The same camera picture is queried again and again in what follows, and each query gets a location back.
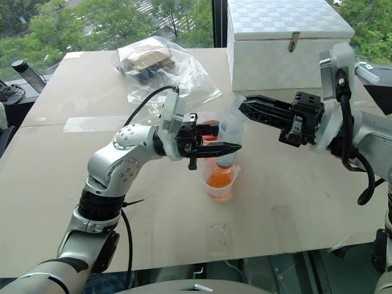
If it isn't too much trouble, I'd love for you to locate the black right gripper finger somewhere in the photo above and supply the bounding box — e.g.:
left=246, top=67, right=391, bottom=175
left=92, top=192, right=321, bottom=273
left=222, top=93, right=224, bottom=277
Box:
left=244, top=94, right=295, bottom=113
left=239, top=102, right=294, bottom=130

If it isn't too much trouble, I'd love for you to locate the black window frame post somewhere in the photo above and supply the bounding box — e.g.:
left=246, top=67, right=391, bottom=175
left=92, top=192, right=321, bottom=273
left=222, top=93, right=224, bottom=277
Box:
left=212, top=0, right=228, bottom=48

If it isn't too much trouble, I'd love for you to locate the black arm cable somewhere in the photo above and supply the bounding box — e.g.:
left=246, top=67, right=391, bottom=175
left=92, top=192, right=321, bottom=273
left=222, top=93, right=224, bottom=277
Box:
left=121, top=85, right=181, bottom=294
left=335, top=69, right=386, bottom=206

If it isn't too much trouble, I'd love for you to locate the white woven storage box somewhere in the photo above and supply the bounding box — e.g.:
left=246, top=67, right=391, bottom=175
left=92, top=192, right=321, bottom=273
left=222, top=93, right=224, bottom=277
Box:
left=226, top=0, right=356, bottom=92

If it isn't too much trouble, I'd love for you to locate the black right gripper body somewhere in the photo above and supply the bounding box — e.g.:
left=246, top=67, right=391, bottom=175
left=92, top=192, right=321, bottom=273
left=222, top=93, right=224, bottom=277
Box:
left=278, top=91, right=325, bottom=148

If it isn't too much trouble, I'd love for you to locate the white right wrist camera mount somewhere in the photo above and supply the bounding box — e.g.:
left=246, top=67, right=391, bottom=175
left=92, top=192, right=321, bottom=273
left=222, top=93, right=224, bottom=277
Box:
left=309, top=42, right=358, bottom=154

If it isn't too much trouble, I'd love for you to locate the crumpled clear tape piece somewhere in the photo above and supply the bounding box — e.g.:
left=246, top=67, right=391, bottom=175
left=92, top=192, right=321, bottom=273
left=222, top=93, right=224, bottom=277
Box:
left=328, top=232, right=377, bottom=254

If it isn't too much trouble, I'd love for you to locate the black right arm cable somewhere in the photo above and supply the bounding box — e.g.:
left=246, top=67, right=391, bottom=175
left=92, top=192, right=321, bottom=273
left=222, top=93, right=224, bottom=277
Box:
left=335, top=69, right=386, bottom=206

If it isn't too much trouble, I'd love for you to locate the grey rounded robot housing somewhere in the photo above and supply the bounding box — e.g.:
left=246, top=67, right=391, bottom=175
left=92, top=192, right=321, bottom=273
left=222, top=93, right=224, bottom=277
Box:
left=121, top=277, right=278, bottom=294

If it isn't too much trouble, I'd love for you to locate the black item in bag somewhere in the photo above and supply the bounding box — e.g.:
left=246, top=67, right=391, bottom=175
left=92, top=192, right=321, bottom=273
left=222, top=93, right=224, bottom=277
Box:
left=134, top=60, right=177, bottom=85

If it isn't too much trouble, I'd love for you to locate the clear plastic syringe wrapper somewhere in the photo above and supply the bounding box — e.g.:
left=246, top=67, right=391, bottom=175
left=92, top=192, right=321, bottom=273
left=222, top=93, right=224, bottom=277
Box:
left=355, top=61, right=382, bottom=85

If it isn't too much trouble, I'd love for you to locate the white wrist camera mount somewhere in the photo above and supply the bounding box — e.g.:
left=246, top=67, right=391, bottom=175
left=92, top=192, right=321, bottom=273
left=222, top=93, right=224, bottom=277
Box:
left=157, top=89, right=187, bottom=162
left=309, top=42, right=358, bottom=154

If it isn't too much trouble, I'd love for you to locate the black cable bundle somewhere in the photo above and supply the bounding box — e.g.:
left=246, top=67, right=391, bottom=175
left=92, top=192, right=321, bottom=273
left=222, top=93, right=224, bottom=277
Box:
left=0, top=79, right=26, bottom=107

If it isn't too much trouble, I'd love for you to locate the clear cup with orange liquid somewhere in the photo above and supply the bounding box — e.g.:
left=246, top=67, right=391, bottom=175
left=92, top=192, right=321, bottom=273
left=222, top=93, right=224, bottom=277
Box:
left=202, top=159, right=241, bottom=202

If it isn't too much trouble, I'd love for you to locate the black side table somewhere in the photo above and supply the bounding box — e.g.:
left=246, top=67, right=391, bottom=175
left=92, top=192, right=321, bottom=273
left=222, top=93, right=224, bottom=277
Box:
left=355, top=62, right=392, bottom=116

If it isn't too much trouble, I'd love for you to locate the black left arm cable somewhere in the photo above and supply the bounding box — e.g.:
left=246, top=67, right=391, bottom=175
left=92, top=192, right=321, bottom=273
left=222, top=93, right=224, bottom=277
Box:
left=121, top=85, right=181, bottom=294

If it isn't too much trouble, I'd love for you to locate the brown woven item in bag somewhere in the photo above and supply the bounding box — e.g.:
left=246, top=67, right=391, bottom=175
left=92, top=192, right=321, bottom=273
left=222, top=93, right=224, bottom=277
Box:
left=121, top=48, right=176, bottom=70

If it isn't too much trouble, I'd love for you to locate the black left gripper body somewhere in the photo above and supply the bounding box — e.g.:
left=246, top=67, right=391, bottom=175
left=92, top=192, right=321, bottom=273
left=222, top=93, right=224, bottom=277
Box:
left=175, top=112, right=206, bottom=171

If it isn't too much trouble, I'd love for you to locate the clear plastic bag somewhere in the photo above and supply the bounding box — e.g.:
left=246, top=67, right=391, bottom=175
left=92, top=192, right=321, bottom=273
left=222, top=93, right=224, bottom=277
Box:
left=110, top=35, right=223, bottom=107

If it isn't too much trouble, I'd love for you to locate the black cable tie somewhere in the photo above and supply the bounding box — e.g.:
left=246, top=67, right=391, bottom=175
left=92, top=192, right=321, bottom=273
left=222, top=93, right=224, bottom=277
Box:
left=122, top=198, right=146, bottom=209

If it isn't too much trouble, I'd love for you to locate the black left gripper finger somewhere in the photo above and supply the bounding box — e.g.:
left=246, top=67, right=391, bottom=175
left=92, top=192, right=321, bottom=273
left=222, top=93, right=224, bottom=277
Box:
left=197, top=121, right=221, bottom=137
left=195, top=141, right=243, bottom=160

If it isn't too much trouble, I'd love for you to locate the metal box latch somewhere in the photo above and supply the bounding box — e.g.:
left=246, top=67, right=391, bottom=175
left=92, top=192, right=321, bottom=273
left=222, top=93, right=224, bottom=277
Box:
left=288, top=31, right=301, bottom=51

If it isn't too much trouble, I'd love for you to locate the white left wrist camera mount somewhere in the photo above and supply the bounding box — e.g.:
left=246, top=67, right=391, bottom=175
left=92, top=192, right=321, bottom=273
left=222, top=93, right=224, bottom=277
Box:
left=157, top=89, right=187, bottom=162

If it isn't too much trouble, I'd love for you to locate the black water bottle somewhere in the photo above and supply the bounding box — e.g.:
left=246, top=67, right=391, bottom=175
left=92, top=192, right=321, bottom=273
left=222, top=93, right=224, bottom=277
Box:
left=11, top=59, right=47, bottom=92

